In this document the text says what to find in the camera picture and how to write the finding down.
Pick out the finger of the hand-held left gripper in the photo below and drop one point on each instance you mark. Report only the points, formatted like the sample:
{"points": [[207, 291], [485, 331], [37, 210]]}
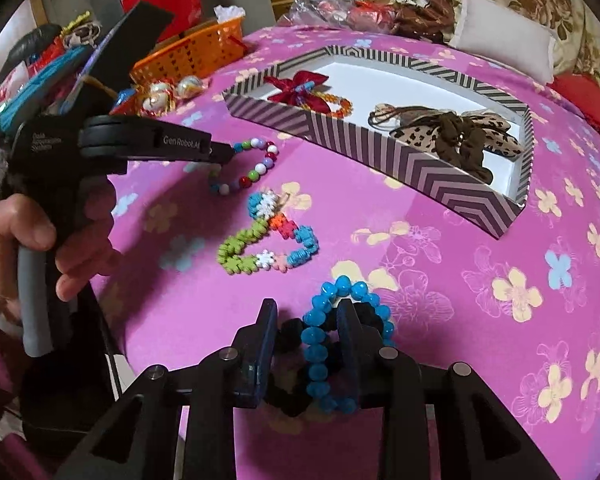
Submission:
{"points": [[222, 152]]}

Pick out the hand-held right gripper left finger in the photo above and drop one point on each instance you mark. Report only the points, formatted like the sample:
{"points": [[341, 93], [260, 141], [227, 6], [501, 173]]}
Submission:
{"points": [[255, 360]]}

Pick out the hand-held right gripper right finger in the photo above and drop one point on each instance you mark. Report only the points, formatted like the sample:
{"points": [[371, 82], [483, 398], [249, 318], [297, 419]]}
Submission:
{"points": [[352, 330]]}

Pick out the striped cardboard box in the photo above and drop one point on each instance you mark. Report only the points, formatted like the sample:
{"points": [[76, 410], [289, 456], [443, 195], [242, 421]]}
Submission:
{"points": [[420, 170]]}

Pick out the brown scrunchie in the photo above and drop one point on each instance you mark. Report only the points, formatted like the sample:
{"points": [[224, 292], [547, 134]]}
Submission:
{"points": [[455, 135]]}

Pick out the leopard print bow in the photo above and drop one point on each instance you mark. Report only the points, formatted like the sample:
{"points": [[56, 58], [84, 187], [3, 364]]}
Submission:
{"points": [[500, 142]]}

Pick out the person's left forearm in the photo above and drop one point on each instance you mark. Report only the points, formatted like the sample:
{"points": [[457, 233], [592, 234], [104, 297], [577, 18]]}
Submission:
{"points": [[0, 385]]}

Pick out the person's left hand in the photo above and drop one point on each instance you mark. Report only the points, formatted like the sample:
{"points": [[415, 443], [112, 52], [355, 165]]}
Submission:
{"points": [[20, 225]]}

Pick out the gold white ornament ball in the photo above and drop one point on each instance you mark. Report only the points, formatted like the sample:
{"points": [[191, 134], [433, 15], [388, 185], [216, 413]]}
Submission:
{"points": [[190, 87]]}

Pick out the teal plastic case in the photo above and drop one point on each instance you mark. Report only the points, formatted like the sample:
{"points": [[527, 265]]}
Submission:
{"points": [[45, 72]]}

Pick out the red bowl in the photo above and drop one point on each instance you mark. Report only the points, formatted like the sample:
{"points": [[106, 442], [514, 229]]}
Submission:
{"points": [[125, 102]]}

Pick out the wrapped candy balls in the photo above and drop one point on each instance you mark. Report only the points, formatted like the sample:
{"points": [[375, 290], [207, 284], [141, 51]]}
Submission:
{"points": [[157, 97]]}

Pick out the orange plastic basket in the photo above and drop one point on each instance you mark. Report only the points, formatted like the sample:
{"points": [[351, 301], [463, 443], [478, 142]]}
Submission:
{"points": [[190, 55]]}

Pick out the white tissue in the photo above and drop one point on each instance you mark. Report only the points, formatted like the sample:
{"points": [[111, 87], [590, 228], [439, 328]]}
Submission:
{"points": [[229, 12]]}

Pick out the clear plastic bag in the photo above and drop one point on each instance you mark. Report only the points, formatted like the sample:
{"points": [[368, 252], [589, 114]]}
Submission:
{"points": [[325, 12]]}

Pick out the brown floral blanket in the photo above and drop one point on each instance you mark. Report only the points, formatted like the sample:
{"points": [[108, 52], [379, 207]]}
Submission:
{"points": [[425, 15]]}

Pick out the white pillow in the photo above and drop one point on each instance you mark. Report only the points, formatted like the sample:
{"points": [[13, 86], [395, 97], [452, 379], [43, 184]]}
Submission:
{"points": [[505, 35]]}

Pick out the red pillow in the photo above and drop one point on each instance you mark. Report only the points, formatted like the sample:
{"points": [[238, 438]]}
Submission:
{"points": [[590, 100]]}

